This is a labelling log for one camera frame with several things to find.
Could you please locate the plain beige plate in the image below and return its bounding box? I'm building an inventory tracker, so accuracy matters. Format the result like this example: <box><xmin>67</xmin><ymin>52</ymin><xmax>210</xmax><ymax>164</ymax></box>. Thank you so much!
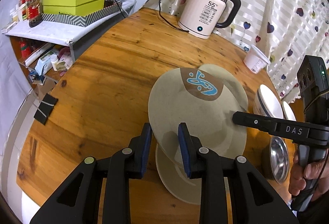
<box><xmin>155</xmin><ymin>63</ymin><xmax>249</xmax><ymax>206</ymax></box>

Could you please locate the white shallow bowl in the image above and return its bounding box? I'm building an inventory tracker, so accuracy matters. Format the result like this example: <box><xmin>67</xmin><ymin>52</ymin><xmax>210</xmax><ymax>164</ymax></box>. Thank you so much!
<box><xmin>282</xmin><ymin>101</ymin><xmax>296</xmax><ymax>121</ymax></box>

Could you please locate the stainless steel bowl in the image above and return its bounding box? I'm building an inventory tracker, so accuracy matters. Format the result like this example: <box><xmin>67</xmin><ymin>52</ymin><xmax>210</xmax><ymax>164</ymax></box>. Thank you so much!
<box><xmin>262</xmin><ymin>136</ymin><xmax>290</xmax><ymax>184</ymax></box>

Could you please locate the white bowl with dark rim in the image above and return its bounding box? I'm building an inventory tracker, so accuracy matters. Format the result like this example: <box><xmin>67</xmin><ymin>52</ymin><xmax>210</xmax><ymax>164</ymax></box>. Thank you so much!
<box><xmin>253</xmin><ymin>84</ymin><xmax>284</xmax><ymax>119</ymax></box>

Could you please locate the beige plate with blue motif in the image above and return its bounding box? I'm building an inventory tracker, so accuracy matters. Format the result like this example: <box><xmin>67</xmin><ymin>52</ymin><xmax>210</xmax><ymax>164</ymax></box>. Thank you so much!
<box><xmin>148</xmin><ymin>67</ymin><xmax>248</xmax><ymax>165</ymax></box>

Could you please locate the person's right hand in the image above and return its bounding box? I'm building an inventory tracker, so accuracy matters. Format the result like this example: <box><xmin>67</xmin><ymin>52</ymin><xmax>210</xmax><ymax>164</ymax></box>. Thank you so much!
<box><xmin>288</xmin><ymin>150</ymin><xmax>329</xmax><ymax>201</ymax></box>

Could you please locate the white yogurt tub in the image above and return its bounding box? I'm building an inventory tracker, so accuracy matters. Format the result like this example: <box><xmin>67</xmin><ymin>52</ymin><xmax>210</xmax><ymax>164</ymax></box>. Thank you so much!
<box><xmin>243</xmin><ymin>45</ymin><xmax>270</xmax><ymax>74</ymax></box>

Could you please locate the black binder clip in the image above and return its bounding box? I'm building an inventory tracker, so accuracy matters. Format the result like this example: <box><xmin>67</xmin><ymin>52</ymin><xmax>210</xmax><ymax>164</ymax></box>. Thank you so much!
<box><xmin>34</xmin><ymin>93</ymin><xmax>58</xmax><ymax>125</ymax></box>

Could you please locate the heart patterned curtain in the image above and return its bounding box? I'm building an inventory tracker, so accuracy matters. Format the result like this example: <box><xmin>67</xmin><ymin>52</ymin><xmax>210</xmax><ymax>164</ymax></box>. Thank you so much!
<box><xmin>146</xmin><ymin>0</ymin><xmax>328</xmax><ymax>103</ymax></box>

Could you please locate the white side shelf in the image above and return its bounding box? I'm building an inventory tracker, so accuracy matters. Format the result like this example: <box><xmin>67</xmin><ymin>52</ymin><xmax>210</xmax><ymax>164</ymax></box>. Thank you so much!
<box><xmin>6</xmin><ymin>12</ymin><xmax>123</xmax><ymax>61</ymax></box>

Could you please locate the striped grey white tray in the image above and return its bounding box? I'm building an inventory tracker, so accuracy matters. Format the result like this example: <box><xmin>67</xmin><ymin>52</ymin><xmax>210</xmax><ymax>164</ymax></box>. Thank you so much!
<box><xmin>42</xmin><ymin>1</ymin><xmax>123</xmax><ymax>27</ymax></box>

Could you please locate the white electric kettle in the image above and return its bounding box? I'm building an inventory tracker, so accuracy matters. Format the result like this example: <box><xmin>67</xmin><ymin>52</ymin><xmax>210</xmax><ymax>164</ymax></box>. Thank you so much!
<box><xmin>178</xmin><ymin>0</ymin><xmax>241</xmax><ymax>39</ymax></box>

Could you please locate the lime green box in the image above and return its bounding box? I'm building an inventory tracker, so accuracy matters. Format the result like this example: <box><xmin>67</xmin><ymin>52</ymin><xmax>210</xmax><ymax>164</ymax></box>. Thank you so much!
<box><xmin>42</xmin><ymin>0</ymin><xmax>105</xmax><ymax>16</ymax></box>

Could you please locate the red labelled jar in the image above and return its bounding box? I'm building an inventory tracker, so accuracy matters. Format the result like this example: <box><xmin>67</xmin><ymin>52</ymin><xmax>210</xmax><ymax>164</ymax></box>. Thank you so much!
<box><xmin>26</xmin><ymin>0</ymin><xmax>42</xmax><ymax>28</ymax></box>

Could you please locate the black kettle power cable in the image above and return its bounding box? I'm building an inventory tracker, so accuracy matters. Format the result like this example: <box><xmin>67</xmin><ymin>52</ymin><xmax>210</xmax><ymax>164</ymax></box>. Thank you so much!
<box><xmin>158</xmin><ymin>0</ymin><xmax>190</xmax><ymax>33</ymax></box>

